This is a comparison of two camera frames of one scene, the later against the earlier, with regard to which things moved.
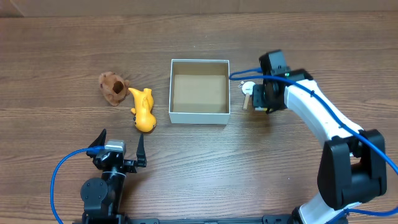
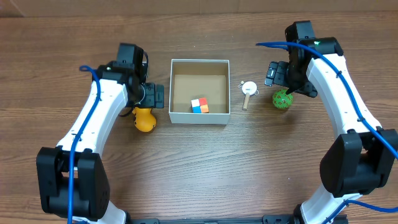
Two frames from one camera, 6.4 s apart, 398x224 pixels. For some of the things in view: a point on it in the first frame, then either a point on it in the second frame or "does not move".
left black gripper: x=116 y=163 → x=144 y=101
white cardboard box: x=199 y=91 does not move
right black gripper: x=258 y=97 → x=296 y=86
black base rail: x=99 y=218 does not move
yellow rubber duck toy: x=144 y=121 does not move
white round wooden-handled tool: x=247 y=89 does not move
